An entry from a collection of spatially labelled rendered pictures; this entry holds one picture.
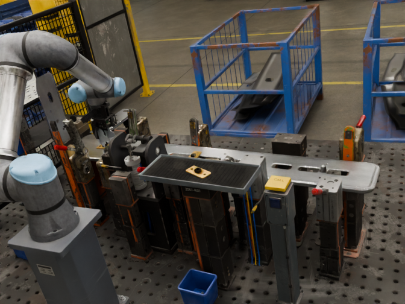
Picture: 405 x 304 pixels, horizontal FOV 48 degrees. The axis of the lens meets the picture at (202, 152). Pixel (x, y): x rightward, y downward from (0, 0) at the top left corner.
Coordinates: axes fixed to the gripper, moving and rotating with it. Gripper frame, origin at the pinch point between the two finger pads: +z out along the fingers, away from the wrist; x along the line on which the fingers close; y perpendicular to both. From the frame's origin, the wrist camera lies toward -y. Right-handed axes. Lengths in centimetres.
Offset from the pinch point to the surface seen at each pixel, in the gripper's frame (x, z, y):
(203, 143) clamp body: 14.7, 2.8, 43.2
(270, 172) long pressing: -5, -1, 81
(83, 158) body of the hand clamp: -16.9, -1.8, 2.7
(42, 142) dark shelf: -6.0, 0.7, -33.3
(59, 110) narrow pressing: 4.6, -11.8, -27.2
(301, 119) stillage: 203, 82, 29
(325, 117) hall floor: 251, 101, 38
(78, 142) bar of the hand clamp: -15.9, -8.9, 1.1
